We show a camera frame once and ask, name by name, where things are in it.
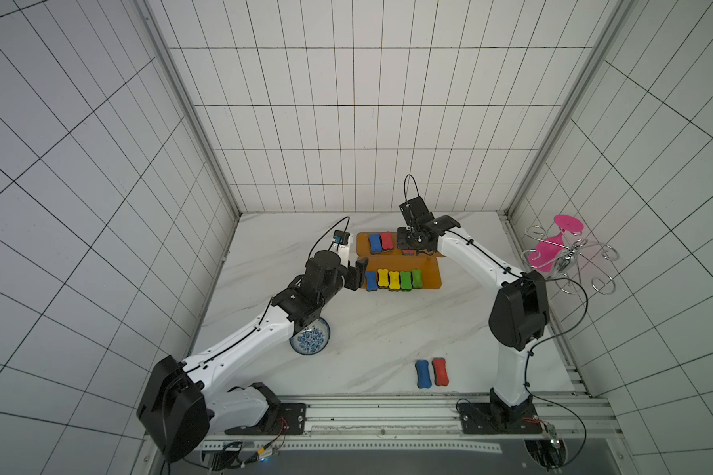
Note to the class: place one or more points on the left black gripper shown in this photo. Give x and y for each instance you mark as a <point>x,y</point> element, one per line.
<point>356,275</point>

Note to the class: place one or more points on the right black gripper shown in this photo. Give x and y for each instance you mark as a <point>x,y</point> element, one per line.
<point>413,238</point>

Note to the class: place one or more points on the orange two-tier shelf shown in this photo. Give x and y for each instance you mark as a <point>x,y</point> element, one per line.
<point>395,261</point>

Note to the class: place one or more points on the blue eraser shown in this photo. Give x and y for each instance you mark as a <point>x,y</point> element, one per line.
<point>371,281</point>
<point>423,374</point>
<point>375,243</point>

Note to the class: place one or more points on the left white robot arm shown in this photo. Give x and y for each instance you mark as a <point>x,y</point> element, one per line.
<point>185,400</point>

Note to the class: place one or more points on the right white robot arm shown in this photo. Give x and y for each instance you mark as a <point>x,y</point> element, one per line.
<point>520,311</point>

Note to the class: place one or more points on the blue bottom eraser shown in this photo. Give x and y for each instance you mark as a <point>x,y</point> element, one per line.
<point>371,281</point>

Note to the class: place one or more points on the yellow bottom eraser left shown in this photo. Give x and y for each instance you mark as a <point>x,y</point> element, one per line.
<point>383,278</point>

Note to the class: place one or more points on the yellow eraser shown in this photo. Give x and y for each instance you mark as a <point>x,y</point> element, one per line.
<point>383,278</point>
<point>394,280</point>

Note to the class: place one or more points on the yellow bottom eraser right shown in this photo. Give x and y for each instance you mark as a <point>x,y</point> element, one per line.
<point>394,280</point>

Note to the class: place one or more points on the green bottom eraser right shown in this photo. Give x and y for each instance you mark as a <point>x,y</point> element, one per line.
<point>417,279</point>

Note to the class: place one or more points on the green eraser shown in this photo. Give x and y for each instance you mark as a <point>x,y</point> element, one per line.
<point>406,282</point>
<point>417,279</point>

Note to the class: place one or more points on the green bottom eraser left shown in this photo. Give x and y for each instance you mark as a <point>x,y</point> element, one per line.
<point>406,282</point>

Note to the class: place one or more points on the blue patterned bowl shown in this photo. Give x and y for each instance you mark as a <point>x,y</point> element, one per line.
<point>312,339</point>

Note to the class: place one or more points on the pink disc middle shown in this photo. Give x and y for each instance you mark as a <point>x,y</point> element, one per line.
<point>544,255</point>

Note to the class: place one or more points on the pink disc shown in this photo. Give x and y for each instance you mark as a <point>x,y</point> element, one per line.
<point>569,224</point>
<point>544,255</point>

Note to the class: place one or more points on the pink disc top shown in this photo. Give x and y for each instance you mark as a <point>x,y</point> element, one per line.
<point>569,224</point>

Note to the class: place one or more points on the chrome cup tree stand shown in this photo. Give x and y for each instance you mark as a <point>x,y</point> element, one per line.
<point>570,260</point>

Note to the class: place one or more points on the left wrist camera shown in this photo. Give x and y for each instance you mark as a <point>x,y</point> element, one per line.
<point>341,238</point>

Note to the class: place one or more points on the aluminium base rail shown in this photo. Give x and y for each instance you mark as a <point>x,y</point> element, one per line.
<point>430,422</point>

